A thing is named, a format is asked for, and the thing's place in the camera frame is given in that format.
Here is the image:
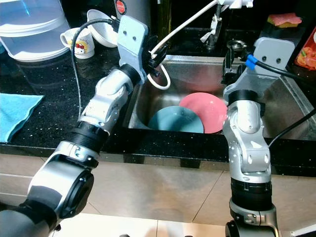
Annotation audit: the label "pink plate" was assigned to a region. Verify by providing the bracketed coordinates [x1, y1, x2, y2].
[179, 92, 228, 134]

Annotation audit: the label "round steel sink strainer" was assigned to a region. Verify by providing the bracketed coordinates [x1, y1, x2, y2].
[227, 39, 248, 52]

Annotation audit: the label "steel faucet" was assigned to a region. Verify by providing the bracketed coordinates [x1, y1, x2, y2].
[200, 6, 226, 50]

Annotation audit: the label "stainless steel sink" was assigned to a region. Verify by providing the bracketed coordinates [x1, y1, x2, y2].
[123, 54, 316, 142]

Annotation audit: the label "olive oil bottle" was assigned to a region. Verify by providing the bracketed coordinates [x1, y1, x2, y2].
[156, 0, 172, 44]

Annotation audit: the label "grey tumbler red label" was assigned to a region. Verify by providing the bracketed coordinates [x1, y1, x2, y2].
[115, 0, 152, 31]

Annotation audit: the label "white faucet filter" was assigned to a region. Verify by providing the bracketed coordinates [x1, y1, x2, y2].
[217, 0, 254, 9]

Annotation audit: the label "white bowl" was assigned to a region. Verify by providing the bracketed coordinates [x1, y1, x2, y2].
[86, 9, 122, 48]

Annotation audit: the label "pink yellow sponge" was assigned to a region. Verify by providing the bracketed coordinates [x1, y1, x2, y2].
[267, 12, 303, 28]

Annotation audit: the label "white cartoon mug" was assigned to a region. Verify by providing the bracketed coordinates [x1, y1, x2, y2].
[60, 27, 96, 60]

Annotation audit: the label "red packet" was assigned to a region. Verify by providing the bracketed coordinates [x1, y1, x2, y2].
[295, 27, 316, 71]

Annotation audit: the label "blue towel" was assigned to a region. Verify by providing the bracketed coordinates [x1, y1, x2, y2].
[0, 93, 44, 144]

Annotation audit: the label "beige cabinet front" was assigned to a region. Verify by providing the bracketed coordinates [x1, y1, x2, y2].
[0, 151, 316, 233]

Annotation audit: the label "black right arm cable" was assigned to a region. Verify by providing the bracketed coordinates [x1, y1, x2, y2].
[244, 53, 316, 148]

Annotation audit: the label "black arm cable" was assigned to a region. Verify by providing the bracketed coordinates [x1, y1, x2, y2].
[71, 18, 122, 119]
[244, 53, 316, 148]

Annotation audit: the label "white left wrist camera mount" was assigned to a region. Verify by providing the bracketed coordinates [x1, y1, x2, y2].
[117, 15, 149, 84]

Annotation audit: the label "white hose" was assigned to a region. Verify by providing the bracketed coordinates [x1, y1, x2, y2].
[146, 0, 222, 90]

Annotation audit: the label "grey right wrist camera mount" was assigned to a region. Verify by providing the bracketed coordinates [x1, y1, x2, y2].
[223, 37, 295, 103]

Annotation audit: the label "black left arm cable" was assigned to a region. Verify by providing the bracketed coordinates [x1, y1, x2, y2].
[71, 18, 122, 119]

